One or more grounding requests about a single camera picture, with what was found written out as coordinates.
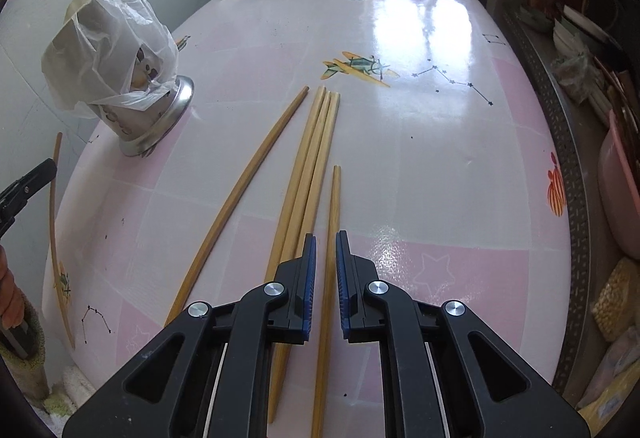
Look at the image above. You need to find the pink plastic basin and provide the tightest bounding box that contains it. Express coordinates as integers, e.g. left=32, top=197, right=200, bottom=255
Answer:
left=597, top=111, right=640, bottom=261

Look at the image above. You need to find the yellow plastic bag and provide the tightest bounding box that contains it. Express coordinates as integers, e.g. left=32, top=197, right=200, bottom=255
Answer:
left=575, top=330, right=640, bottom=424

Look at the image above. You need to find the metal utensil holder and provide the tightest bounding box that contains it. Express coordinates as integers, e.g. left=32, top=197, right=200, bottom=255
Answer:
left=65, top=0, right=196, bottom=158

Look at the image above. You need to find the person's left forearm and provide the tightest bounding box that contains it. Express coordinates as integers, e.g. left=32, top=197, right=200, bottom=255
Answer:
left=0, top=303, right=51, bottom=401

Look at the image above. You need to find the bag of corn kernels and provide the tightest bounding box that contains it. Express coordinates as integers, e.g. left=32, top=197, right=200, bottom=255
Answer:
left=591, top=257, right=640, bottom=343

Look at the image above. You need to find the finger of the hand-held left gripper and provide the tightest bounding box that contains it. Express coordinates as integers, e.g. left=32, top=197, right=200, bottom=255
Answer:
left=0, top=158, right=58, bottom=239

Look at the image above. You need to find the clear crumpled plastic bag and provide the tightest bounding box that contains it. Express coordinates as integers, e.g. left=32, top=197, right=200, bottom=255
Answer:
left=552, top=52, right=592, bottom=105

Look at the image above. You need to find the perforated metal rack shelf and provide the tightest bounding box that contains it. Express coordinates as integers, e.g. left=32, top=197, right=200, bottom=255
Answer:
left=502, top=8, right=598, bottom=401

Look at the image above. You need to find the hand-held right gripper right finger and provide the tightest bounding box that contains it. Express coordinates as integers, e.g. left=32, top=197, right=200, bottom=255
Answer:
left=335, top=230, right=591, bottom=438

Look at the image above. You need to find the white plastic bag liner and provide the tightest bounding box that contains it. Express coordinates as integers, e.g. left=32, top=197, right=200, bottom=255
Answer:
left=40, top=0, right=180, bottom=119

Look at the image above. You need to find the person's left hand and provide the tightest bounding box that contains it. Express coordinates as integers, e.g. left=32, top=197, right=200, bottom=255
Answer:
left=0, top=245, right=27, bottom=330

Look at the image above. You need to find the white fluffy clothing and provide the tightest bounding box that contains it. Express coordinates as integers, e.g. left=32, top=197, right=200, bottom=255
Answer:
left=45, top=364, right=97, bottom=419

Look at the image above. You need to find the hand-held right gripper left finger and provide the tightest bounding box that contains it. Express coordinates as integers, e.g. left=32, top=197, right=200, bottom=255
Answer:
left=62, top=234, right=317, bottom=438

